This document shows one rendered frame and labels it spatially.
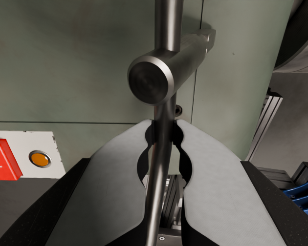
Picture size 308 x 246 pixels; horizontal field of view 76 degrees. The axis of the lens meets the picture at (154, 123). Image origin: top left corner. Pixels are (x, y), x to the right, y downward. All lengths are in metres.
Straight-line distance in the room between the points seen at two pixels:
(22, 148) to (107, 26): 0.18
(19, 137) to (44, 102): 0.06
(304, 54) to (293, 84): 1.50
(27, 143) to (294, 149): 2.07
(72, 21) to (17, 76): 0.08
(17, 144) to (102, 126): 0.11
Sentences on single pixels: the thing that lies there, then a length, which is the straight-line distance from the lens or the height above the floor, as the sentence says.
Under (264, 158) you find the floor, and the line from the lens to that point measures 2.11.
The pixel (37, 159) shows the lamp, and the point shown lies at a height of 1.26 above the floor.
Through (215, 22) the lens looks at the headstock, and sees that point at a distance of 0.19.
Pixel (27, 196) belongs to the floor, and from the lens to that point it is 2.79.
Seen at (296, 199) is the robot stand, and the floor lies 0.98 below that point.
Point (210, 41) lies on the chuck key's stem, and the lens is 0.17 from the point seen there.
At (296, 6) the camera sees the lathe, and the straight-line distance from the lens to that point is 0.31.
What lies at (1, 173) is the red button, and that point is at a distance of 0.33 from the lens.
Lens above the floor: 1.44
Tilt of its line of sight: 59 degrees down
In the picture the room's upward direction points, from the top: 175 degrees counter-clockwise
